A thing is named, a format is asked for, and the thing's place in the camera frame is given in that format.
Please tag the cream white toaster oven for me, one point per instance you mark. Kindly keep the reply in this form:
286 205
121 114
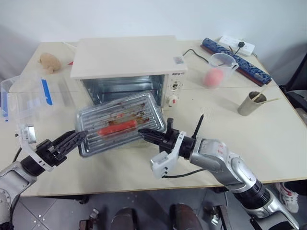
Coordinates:
124 57

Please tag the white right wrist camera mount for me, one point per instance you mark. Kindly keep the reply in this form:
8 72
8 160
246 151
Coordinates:
163 163

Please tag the dark rounded shape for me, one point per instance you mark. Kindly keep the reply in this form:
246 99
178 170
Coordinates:
124 219
185 216

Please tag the long blue patterned box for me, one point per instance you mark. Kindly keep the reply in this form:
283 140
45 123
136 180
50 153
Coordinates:
249 65

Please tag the white power strip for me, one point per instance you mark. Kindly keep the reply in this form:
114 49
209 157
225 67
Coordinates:
247 46

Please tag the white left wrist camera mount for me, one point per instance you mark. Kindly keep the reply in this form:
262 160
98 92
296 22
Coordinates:
27 136

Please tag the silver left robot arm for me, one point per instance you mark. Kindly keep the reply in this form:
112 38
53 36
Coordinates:
14 177

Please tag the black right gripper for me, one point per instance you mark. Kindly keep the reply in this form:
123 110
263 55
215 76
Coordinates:
169 141

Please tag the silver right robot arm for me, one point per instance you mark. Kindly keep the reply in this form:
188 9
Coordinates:
216 155

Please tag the wooden chopstick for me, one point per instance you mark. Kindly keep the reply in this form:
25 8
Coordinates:
261 93
272 100

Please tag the metal cylinder holder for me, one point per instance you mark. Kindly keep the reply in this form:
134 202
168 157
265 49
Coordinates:
250 105

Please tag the ribbed metal baking tray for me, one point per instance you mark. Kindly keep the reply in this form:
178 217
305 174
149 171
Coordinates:
115 112

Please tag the clear plastic measuring cup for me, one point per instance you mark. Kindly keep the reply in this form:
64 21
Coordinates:
221 62

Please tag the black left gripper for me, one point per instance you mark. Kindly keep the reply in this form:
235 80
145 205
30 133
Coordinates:
51 153

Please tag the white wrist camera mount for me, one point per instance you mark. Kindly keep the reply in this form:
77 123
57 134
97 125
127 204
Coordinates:
163 163
27 136

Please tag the red sausage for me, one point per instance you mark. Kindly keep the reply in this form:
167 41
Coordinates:
117 127

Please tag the clear box with blue latches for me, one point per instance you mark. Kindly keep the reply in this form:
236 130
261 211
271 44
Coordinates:
28 100

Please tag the white and red sneaker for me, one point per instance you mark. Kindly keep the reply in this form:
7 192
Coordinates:
287 196

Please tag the beige plush toy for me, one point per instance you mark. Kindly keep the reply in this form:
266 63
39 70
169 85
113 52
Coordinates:
49 61

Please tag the pink peach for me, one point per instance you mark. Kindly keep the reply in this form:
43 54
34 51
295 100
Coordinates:
214 77

